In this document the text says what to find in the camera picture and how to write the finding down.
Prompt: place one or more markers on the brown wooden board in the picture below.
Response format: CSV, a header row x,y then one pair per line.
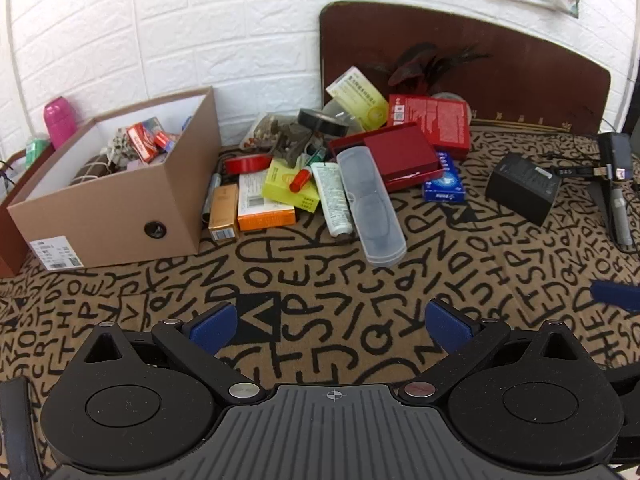
x,y
525,60

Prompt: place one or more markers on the red tape roll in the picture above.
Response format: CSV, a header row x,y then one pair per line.
x,y
245,164

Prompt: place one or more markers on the white patterned pouch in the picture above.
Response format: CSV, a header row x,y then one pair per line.
x,y
119,145

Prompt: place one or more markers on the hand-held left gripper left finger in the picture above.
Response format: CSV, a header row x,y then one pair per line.
x,y
210,322

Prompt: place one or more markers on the blue box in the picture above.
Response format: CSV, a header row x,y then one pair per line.
x,y
445,185

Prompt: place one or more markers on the gold box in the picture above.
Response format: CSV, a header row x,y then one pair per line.
x,y
223,215

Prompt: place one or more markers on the yellow green box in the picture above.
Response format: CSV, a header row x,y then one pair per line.
x,y
280,180

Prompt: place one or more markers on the red box tray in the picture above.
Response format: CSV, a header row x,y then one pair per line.
x,y
350,142

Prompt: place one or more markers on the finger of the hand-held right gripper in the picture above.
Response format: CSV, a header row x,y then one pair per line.
x,y
615,295

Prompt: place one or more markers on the letter printed brown blanket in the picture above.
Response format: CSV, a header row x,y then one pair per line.
x,y
320,280

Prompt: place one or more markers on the green white marker red cap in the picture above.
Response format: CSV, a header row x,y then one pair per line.
x,y
300,180

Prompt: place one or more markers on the black box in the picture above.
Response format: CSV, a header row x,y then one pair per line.
x,y
522,190

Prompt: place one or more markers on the red printed box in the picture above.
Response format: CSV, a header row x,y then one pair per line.
x,y
440,120

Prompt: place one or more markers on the small red packet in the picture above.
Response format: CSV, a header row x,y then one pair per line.
x,y
162,141

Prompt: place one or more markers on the printed snack bag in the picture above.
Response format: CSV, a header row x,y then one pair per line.
x,y
262,130

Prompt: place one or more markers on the green plastic jar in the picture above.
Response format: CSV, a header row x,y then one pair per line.
x,y
37,149

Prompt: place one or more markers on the dark red flat box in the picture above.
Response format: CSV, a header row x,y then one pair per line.
x,y
400,152

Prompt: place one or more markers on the black tape roll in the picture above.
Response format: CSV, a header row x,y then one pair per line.
x,y
320,121

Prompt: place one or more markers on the pink bottle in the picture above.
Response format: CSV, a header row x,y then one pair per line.
x,y
60,120

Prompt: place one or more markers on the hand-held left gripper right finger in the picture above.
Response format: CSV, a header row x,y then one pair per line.
x,y
447,325

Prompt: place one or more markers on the bamboo sticks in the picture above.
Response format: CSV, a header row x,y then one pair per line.
x,y
520,125

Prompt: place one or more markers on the grey elephant figure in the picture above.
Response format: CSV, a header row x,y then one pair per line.
x,y
295,140

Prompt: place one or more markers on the red white small box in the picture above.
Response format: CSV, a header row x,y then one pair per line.
x,y
142,141

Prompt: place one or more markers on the clear plastic packet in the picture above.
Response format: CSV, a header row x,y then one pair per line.
x,y
350,120

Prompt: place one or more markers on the brown cardboard box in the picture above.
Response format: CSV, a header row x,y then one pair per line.
x,y
125,200

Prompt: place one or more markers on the clear glasses case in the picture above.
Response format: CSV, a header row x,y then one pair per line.
x,y
372,210

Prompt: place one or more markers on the pale yellow medicine box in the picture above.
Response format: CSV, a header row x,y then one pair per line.
x,y
357,95

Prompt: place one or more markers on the orange white medicine box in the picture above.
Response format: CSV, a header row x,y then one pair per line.
x,y
260,212

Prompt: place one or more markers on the black device stand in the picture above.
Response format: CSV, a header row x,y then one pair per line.
x,y
615,155

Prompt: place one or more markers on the dark checked pouch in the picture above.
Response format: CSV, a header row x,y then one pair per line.
x,y
92,170

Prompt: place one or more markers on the black marker pen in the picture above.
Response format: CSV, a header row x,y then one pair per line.
x,y
210,197

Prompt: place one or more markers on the dark red feathery plant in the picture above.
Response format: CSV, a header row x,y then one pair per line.
x,y
425,65

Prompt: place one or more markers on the white tube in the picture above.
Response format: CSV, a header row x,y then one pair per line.
x,y
332,200

